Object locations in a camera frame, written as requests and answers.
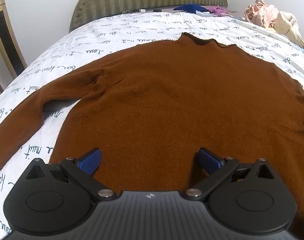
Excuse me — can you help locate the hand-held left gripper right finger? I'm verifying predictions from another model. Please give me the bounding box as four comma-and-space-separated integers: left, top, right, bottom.
186, 147, 276, 202

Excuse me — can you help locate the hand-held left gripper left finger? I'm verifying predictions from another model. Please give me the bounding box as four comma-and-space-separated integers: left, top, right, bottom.
25, 148, 117, 202

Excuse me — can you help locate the brown knit sweater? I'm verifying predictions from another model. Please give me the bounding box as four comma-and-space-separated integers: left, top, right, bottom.
0, 32, 304, 233

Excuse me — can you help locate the pink clothes pile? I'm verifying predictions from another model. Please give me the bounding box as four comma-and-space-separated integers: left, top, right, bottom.
243, 0, 280, 29

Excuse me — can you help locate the white printed bed blanket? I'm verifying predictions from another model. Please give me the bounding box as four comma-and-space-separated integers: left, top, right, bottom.
0, 11, 304, 240

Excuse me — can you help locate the cream satin cloth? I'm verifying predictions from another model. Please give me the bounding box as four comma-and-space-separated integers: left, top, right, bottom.
273, 10, 304, 50

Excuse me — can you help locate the purple cloth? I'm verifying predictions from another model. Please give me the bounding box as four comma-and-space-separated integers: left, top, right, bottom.
207, 6, 234, 18

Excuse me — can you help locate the dark blue cloth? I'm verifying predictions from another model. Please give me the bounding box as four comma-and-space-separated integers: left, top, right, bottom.
176, 4, 211, 13

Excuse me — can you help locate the gold and white standing air conditioner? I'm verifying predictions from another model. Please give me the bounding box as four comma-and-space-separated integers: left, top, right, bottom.
0, 0, 28, 79

